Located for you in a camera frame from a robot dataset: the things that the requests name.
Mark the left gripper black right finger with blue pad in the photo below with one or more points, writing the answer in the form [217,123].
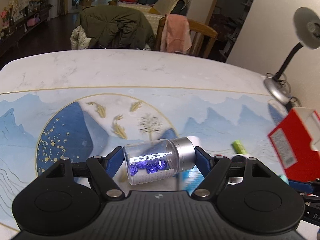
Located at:
[214,170]

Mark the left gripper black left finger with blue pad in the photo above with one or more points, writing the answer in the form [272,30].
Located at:
[101,173]

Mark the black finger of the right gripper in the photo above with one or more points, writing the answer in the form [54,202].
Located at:
[310,187]

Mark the clear jar silver lid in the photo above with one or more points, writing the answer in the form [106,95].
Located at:
[151,161]

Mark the teal oval eraser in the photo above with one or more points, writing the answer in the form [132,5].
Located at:
[284,178]

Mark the white blue tube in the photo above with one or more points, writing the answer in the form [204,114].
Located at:
[189,180]

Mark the green marker pen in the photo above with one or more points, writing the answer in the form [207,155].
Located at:
[238,147]

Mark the small white-cap bottle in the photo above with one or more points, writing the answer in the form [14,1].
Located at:
[195,141]

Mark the red cardboard box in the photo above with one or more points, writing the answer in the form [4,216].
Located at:
[296,142]

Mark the white quilted garment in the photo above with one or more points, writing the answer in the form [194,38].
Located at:
[79,40]

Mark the pink cloth on chair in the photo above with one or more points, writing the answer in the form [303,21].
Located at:
[176,35]

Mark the wooden chair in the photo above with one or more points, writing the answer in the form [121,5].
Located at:
[203,38]

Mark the olive green jacket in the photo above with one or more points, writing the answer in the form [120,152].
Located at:
[116,27]

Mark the white desk lamp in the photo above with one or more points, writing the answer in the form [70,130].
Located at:
[306,23]

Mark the sofa with blankets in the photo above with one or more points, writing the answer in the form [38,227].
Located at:
[154,10]

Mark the white frame sunglasses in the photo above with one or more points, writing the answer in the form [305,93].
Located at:
[239,158]

